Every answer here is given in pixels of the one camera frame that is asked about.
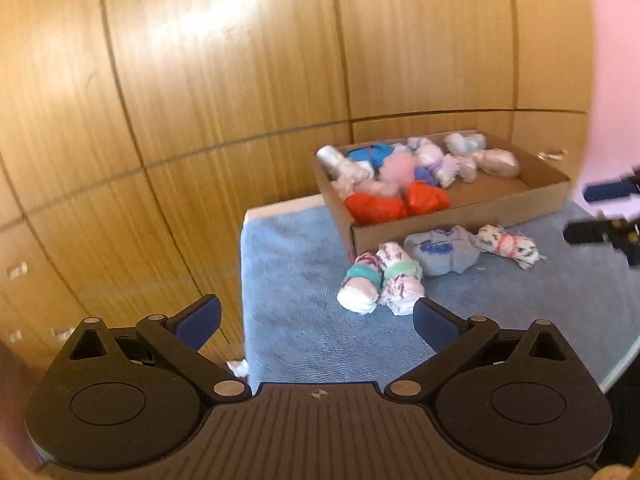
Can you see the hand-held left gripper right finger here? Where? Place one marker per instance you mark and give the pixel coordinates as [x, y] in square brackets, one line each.
[435, 322]

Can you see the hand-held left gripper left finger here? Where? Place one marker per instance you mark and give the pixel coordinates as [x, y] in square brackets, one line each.
[197, 320]

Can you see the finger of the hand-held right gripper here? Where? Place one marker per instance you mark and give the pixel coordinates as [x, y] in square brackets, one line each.
[585, 232]
[607, 191]

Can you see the cardboard box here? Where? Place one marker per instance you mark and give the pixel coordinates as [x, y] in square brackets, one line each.
[500, 210]

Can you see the pale pink smooth sock roll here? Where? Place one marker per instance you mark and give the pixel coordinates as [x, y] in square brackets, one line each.
[497, 161]

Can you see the orange sock roll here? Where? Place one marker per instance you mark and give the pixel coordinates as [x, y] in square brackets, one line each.
[375, 206]
[426, 197]

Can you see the large white fluffy sock roll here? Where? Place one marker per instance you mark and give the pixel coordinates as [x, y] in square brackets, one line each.
[466, 167]

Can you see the blue knit sock roll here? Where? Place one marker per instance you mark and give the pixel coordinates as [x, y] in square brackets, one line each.
[426, 176]

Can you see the pink fluffy pompom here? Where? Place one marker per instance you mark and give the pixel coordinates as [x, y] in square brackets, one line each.
[397, 170]

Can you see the white patterned roll green band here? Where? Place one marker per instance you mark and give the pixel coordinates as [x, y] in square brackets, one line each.
[402, 280]

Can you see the white crumpled paper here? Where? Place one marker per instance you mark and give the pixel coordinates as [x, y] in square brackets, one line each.
[238, 367]

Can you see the grey sock roll blue print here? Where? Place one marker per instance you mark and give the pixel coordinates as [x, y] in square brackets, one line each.
[440, 250]

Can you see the white patterned roll pink band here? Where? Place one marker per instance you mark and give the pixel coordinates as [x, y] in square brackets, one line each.
[510, 245]

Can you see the white pink-print roll teal band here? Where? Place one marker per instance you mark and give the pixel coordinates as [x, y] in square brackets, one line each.
[359, 285]

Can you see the blue towel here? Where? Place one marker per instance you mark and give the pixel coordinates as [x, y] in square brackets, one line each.
[310, 300]

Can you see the white light-blue sock roll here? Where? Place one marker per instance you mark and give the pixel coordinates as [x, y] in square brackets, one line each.
[462, 143]

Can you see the white printed sock roll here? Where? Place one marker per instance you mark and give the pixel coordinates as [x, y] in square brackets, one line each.
[417, 144]

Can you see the bright blue sock roll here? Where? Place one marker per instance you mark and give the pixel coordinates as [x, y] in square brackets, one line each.
[370, 152]

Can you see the plain white sock roll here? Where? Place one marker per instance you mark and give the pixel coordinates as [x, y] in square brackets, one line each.
[330, 157]

